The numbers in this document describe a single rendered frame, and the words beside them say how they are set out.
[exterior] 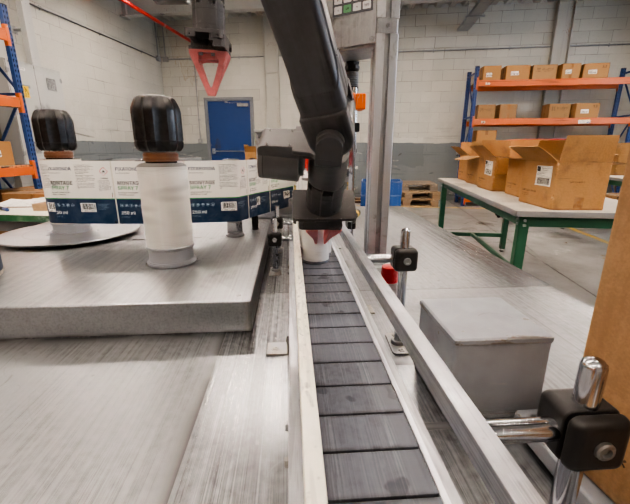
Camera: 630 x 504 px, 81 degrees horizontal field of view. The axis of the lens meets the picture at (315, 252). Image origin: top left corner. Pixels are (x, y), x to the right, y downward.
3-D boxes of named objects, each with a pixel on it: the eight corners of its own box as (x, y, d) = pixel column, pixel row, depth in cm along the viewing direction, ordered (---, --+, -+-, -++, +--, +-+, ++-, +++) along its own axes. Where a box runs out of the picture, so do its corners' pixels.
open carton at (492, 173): (463, 186, 311) (468, 140, 301) (518, 186, 307) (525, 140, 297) (478, 191, 274) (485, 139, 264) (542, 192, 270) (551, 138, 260)
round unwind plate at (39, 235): (48, 223, 107) (47, 219, 107) (156, 222, 109) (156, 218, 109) (-43, 252, 77) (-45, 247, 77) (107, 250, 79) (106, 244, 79)
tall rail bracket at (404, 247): (354, 340, 52) (358, 226, 48) (405, 338, 52) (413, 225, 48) (358, 352, 49) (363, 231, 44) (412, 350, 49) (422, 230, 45)
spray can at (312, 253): (299, 258, 74) (298, 152, 68) (324, 256, 75) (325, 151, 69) (306, 265, 69) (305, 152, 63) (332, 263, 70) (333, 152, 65)
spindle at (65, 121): (64, 226, 97) (42, 110, 89) (99, 226, 97) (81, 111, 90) (42, 234, 88) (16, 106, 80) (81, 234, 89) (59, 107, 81)
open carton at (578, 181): (498, 200, 227) (507, 137, 217) (583, 200, 225) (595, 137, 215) (531, 210, 190) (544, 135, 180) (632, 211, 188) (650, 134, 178)
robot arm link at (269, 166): (345, 138, 43) (349, 93, 47) (247, 128, 43) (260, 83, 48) (335, 203, 53) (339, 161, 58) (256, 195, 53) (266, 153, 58)
